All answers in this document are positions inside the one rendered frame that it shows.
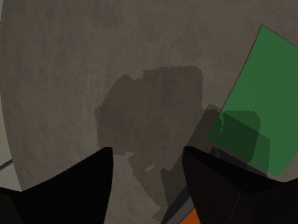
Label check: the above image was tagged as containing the orange l-shaped part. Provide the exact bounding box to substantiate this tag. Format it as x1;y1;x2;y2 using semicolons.
178;208;200;224

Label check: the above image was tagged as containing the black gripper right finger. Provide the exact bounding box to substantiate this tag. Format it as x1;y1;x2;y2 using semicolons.
181;147;298;224

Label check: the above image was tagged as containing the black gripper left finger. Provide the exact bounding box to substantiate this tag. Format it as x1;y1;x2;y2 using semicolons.
0;148;114;224

